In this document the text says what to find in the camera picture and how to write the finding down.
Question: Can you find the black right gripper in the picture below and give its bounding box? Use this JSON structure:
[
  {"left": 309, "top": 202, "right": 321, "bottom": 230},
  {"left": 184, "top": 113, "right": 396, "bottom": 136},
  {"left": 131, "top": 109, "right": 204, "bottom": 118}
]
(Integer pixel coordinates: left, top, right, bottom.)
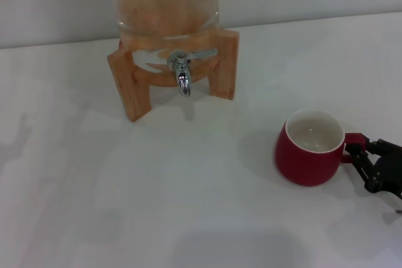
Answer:
[{"left": 344, "top": 135, "right": 402, "bottom": 201}]

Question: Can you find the red ceramic cup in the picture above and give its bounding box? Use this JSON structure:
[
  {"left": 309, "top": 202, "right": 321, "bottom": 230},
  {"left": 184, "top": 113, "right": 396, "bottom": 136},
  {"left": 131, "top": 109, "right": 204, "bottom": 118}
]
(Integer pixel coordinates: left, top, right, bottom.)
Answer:
[{"left": 275, "top": 109, "right": 362, "bottom": 187}]

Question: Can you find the chrome faucet with lever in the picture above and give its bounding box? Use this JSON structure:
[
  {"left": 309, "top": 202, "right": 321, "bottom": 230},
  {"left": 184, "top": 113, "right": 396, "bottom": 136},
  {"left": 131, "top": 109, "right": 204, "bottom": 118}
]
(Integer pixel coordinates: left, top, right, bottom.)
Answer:
[{"left": 167, "top": 47, "right": 219, "bottom": 97}]

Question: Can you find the wooden dispenser stand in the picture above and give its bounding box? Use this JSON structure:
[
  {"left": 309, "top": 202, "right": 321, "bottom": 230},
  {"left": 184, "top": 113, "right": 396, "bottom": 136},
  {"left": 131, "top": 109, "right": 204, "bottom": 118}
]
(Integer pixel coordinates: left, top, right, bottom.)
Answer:
[{"left": 106, "top": 28, "right": 240, "bottom": 124}]

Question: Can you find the clear glass dispenser jar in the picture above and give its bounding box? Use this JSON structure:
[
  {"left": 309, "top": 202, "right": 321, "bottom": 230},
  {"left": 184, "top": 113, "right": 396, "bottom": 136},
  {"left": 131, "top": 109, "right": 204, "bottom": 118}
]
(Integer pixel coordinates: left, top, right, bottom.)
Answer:
[{"left": 105, "top": 0, "right": 220, "bottom": 74}]

